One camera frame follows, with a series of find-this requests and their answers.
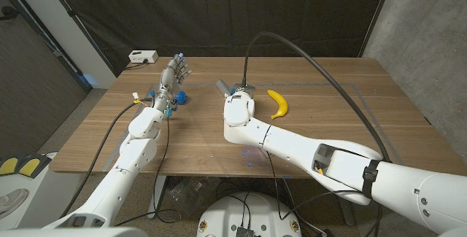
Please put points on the grey sneaker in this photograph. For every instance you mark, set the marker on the grey sneaker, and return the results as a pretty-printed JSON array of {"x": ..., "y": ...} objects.
[{"x": 12, "y": 200}]

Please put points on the yellow black foot pedal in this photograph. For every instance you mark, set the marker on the yellow black foot pedal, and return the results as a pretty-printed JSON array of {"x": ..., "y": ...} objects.
[
  {"x": 8, "y": 165},
  {"x": 32, "y": 166}
]

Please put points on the black electronics box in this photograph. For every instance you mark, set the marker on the black electronics box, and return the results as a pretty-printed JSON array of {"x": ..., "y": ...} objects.
[{"x": 246, "y": 232}]

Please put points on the grey table leg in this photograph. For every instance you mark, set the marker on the grey table leg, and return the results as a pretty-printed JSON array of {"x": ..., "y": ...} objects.
[{"x": 348, "y": 215}]

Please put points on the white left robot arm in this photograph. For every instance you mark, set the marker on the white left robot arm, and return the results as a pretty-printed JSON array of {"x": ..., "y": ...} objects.
[{"x": 120, "y": 178}]

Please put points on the black backdrop curtain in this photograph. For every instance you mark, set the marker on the black backdrop curtain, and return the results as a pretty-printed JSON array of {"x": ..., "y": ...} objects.
[{"x": 182, "y": 11}]

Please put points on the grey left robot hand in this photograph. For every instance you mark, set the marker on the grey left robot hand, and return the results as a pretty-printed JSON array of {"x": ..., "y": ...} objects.
[{"x": 169, "y": 80}]

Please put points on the blue spiky stress ball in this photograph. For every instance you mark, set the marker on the blue spiky stress ball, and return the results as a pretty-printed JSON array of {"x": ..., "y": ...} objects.
[{"x": 181, "y": 97}]

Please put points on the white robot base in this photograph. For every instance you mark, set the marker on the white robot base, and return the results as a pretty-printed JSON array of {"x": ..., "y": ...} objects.
[{"x": 270, "y": 215}]

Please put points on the white power outlet box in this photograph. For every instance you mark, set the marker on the white power outlet box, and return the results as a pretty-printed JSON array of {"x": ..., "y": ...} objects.
[{"x": 143, "y": 56}]

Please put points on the white table leg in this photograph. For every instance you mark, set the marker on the white table leg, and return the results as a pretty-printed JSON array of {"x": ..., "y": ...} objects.
[{"x": 159, "y": 193}]

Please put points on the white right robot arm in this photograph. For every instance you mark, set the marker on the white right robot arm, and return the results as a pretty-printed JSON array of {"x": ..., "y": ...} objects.
[{"x": 328, "y": 160}]

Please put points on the black backdrop stand pole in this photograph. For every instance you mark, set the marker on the black backdrop stand pole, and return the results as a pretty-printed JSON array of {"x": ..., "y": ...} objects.
[
  {"x": 72, "y": 14},
  {"x": 378, "y": 11}
]

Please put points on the clear plastic bag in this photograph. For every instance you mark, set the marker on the clear plastic bag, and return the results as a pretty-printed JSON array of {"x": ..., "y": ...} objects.
[{"x": 191, "y": 195}]

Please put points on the yellow toy banana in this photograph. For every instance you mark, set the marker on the yellow toy banana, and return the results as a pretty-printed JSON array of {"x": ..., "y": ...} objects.
[{"x": 281, "y": 104}]

